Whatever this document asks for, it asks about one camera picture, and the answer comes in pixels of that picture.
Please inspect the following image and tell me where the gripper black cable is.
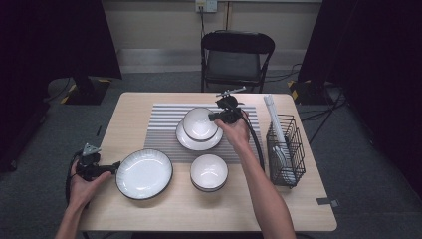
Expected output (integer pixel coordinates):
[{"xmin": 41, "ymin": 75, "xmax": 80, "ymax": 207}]
[
  {"xmin": 238, "ymin": 106, "xmax": 267, "ymax": 173},
  {"xmin": 65, "ymin": 148, "xmax": 88, "ymax": 209}
]

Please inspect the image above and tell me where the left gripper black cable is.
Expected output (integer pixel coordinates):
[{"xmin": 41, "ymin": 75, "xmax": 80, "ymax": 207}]
[{"xmin": 65, "ymin": 148, "xmax": 88, "ymax": 209}]

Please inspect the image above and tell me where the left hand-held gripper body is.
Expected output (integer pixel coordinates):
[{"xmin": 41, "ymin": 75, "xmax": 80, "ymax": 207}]
[{"xmin": 76, "ymin": 142, "xmax": 107, "ymax": 182}]

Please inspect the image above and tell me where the black stand base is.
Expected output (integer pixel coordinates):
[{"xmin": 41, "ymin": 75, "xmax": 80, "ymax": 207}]
[
  {"xmin": 60, "ymin": 75, "xmax": 112, "ymax": 107},
  {"xmin": 288, "ymin": 79, "xmax": 334, "ymax": 107}
]

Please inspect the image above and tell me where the white bowl dark rim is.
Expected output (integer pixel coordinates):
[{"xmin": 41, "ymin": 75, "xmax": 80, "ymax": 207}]
[
  {"xmin": 189, "ymin": 153, "xmax": 230, "ymax": 190},
  {"xmin": 182, "ymin": 107, "xmax": 220, "ymax": 142},
  {"xmin": 191, "ymin": 180, "xmax": 229, "ymax": 193}
]

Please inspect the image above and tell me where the white plate dark rim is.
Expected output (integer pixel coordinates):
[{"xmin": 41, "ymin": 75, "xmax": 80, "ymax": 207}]
[
  {"xmin": 114, "ymin": 148, "xmax": 174, "ymax": 201},
  {"xmin": 175, "ymin": 119, "xmax": 224, "ymax": 152}
]

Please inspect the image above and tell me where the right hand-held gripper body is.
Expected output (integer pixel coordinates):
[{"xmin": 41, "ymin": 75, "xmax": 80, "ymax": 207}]
[{"xmin": 216, "ymin": 87, "xmax": 247, "ymax": 125}]

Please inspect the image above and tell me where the black wire basket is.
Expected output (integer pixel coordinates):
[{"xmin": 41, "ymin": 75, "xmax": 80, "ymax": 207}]
[{"xmin": 266, "ymin": 114, "xmax": 307, "ymax": 189}]

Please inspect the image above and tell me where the white wall outlet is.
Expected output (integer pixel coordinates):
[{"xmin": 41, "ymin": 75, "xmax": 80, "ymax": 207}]
[{"xmin": 194, "ymin": 0, "xmax": 219, "ymax": 14}]

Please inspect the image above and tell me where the person's left hand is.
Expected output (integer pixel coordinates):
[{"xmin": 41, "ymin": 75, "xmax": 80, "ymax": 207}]
[{"xmin": 68, "ymin": 159, "xmax": 113, "ymax": 209}]

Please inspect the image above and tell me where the grey tape strip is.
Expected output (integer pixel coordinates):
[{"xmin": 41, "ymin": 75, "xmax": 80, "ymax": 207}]
[{"xmin": 316, "ymin": 197, "xmax": 340, "ymax": 209}]

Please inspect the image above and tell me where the black floor cable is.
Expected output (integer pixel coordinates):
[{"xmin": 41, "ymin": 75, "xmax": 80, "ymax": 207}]
[
  {"xmin": 308, "ymin": 89, "xmax": 344, "ymax": 144},
  {"xmin": 263, "ymin": 63, "xmax": 303, "ymax": 84}
]

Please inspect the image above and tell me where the dark curtain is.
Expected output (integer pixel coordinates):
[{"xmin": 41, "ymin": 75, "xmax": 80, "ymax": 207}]
[
  {"xmin": 297, "ymin": 0, "xmax": 422, "ymax": 200},
  {"xmin": 0, "ymin": 0, "xmax": 122, "ymax": 173}
]

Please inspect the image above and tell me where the black folding chair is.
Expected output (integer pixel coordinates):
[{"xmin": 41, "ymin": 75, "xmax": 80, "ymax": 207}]
[{"xmin": 200, "ymin": 29, "xmax": 277, "ymax": 94}]

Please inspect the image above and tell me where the black plugged wall cable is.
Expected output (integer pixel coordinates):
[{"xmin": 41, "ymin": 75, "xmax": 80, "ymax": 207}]
[{"xmin": 198, "ymin": 4, "xmax": 207, "ymax": 39}]

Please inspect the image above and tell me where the grey striped placemat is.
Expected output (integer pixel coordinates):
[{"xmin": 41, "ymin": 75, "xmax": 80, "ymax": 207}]
[{"xmin": 143, "ymin": 103, "xmax": 263, "ymax": 163}]

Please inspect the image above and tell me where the person's right hand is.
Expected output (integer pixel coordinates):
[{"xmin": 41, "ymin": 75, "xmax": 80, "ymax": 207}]
[{"xmin": 214, "ymin": 111, "xmax": 252, "ymax": 152}]

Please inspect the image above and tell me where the round grey floor base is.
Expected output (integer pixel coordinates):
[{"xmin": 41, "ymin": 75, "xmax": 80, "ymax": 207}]
[{"xmin": 47, "ymin": 77, "xmax": 78, "ymax": 103}]

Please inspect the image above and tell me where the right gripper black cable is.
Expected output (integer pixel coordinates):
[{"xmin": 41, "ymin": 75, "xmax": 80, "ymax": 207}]
[{"xmin": 238, "ymin": 106, "xmax": 267, "ymax": 173}]

